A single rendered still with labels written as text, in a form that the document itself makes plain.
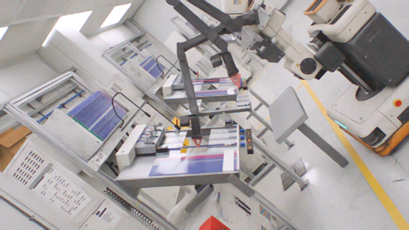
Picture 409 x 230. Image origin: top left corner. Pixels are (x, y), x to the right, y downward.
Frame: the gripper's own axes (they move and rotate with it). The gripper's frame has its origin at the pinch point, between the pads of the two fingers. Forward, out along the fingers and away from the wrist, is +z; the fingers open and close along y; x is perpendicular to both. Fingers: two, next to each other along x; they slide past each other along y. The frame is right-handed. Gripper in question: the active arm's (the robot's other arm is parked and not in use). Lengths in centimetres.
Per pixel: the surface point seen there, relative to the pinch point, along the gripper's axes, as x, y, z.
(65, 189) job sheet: -74, 39, 5
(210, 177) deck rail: 10.8, 38.1, 2.4
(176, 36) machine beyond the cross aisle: -90, -461, -22
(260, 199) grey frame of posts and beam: 37, 42, 15
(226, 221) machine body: 16, 33, 35
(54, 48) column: -244, -294, -40
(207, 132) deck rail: 2.9, -29.9, 3.4
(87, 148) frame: -61, 28, -15
